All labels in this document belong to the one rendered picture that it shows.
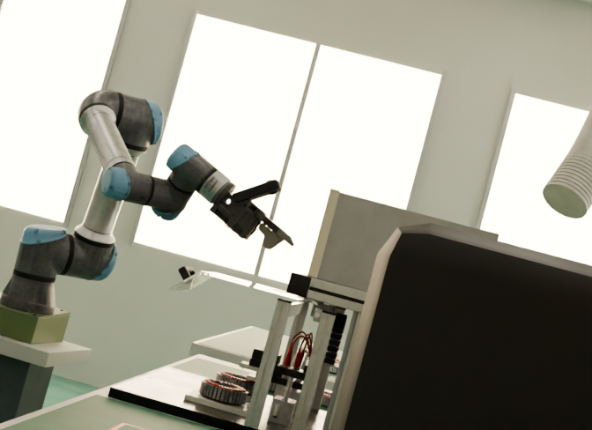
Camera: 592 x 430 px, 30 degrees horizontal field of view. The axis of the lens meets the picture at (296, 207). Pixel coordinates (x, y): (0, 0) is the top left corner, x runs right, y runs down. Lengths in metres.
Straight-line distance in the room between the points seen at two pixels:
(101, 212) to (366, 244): 0.89
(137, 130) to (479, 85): 4.68
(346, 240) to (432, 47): 5.07
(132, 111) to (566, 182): 1.47
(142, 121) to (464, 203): 4.57
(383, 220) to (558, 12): 5.24
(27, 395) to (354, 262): 1.05
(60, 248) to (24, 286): 0.14
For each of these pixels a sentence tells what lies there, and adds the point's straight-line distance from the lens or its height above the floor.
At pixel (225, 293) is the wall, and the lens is 7.39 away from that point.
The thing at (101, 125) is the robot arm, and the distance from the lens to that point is 2.86.
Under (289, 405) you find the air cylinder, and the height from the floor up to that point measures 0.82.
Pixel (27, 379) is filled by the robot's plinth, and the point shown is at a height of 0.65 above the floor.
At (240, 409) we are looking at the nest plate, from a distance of 2.56.
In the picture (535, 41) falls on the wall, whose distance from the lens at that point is 7.56.
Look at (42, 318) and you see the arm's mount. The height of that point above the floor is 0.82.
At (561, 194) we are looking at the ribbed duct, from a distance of 3.73.
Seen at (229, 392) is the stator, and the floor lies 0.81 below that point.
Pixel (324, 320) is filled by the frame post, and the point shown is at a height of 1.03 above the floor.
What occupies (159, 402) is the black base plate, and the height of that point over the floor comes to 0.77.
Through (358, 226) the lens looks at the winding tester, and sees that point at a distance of 2.49.
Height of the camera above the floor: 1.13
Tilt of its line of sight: 3 degrees up
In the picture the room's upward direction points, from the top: 15 degrees clockwise
